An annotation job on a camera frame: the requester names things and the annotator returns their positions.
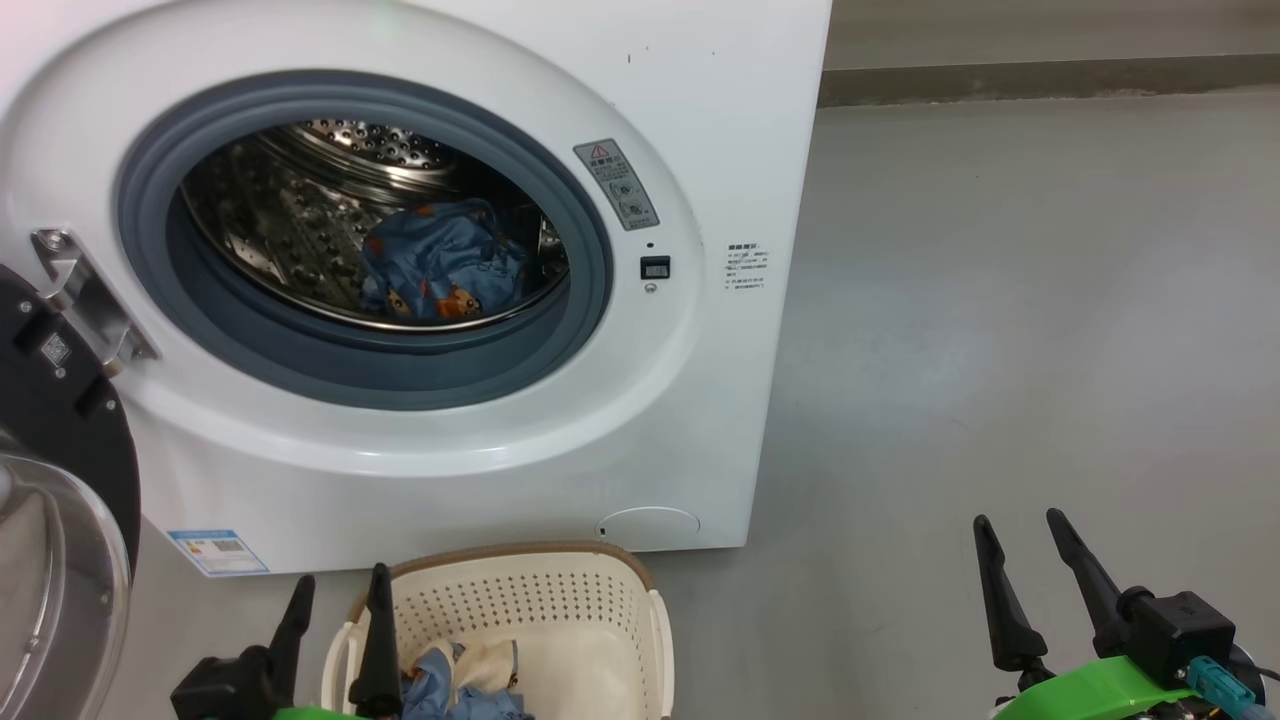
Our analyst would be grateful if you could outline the cream basket with brown rim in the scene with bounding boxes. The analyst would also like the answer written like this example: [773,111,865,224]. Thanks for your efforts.
[322,542,675,720]

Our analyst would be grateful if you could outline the blue bear-print garment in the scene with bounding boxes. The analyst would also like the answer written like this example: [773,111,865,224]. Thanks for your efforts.
[360,198,528,323]

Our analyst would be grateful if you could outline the black round glass washer door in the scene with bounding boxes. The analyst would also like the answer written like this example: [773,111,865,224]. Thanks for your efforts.
[0,262,141,720]

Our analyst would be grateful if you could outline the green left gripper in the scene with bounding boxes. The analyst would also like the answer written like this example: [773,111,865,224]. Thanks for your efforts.
[262,563,404,720]

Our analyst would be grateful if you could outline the blue energy label sticker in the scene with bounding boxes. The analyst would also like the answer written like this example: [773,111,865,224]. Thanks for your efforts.
[167,528,271,578]

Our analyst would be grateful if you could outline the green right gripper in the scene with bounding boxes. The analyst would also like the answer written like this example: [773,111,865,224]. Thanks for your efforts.
[973,508,1231,720]

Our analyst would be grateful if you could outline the grey warning sticker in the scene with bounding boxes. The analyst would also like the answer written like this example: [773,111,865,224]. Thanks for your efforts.
[573,138,661,232]

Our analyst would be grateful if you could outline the silver metal door hinge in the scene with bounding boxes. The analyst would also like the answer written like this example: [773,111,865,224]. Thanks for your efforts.
[32,228,161,376]

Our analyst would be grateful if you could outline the teal cable connector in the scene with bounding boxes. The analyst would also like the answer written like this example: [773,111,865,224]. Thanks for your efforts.
[1186,655,1259,720]

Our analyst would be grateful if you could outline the white front-load washing machine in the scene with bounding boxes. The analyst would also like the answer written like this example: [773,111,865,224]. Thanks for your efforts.
[0,0,833,579]

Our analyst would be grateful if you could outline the round white filter cover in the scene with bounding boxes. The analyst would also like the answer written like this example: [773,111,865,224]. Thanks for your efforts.
[598,506,701,546]

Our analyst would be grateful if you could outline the perforated stainless steel drum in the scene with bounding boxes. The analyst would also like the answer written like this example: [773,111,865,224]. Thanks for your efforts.
[180,118,571,331]

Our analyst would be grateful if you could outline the blue and cream printed garment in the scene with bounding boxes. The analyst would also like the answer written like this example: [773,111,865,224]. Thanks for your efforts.
[400,638,536,720]

